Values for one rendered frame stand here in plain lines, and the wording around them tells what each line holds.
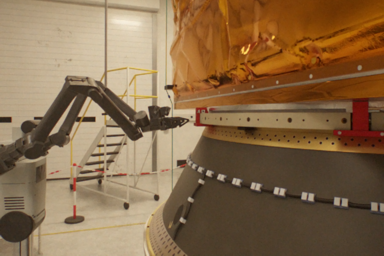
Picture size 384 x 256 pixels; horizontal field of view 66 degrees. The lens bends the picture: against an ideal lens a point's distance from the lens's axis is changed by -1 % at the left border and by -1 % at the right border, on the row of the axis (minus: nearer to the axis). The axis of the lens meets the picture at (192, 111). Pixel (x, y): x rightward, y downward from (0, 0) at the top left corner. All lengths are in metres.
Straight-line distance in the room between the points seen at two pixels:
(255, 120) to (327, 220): 0.36
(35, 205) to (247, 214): 1.11
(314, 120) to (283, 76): 0.16
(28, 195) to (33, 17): 7.50
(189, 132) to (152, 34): 3.06
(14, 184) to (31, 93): 6.98
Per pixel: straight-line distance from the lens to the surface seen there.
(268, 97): 1.02
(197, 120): 1.40
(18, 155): 1.52
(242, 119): 1.04
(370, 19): 0.69
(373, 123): 0.88
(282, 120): 0.94
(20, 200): 1.71
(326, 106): 0.94
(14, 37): 8.87
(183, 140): 9.02
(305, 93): 0.87
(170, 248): 1.20
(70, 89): 1.32
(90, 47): 8.67
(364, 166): 0.90
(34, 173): 1.68
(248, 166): 1.01
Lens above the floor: 1.71
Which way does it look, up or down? level
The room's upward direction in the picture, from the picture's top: straight up
